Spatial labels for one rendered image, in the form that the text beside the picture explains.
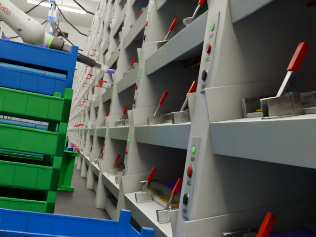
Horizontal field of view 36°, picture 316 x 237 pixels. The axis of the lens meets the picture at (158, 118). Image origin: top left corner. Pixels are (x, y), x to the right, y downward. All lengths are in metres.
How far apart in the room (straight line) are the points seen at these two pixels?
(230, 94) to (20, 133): 0.56
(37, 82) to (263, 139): 1.02
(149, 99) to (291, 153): 0.95
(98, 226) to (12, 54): 0.65
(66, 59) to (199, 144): 0.83
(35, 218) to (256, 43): 0.54
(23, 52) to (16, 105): 0.37
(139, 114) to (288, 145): 0.94
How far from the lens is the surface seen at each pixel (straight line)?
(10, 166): 1.13
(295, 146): 0.47
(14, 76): 1.47
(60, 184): 2.61
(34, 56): 1.48
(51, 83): 1.48
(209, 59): 0.76
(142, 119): 1.39
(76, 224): 1.01
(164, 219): 0.96
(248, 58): 0.74
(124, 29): 2.13
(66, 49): 2.39
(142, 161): 1.40
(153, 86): 1.41
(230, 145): 0.63
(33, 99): 1.13
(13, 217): 1.00
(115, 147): 2.09
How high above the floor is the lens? 0.30
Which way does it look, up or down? 3 degrees up
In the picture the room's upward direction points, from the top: 9 degrees clockwise
